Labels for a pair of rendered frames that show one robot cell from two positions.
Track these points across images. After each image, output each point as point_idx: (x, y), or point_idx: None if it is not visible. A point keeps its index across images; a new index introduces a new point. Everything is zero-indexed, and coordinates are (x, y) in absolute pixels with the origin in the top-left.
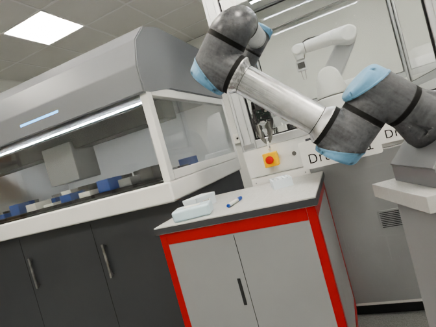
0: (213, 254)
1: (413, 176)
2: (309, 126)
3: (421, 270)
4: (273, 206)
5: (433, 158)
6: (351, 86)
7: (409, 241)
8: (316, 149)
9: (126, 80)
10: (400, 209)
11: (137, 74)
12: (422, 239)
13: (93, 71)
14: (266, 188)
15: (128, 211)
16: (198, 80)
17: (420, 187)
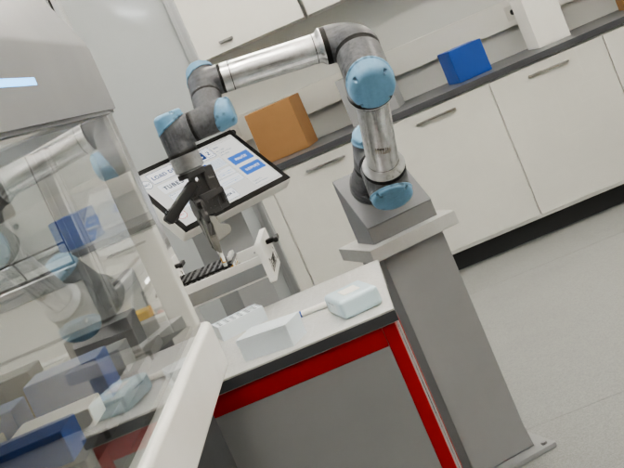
0: (406, 345)
1: (404, 222)
2: (397, 159)
3: (424, 318)
4: (382, 270)
5: (421, 195)
6: None
7: (407, 296)
8: (396, 186)
9: (92, 71)
10: (393, 267)
11: (97, 69)
12: (425, 278)
13: (30, 15)
14: (228, 341)
15: (216, 401)
16: (394, 78)
17: (422, 222)
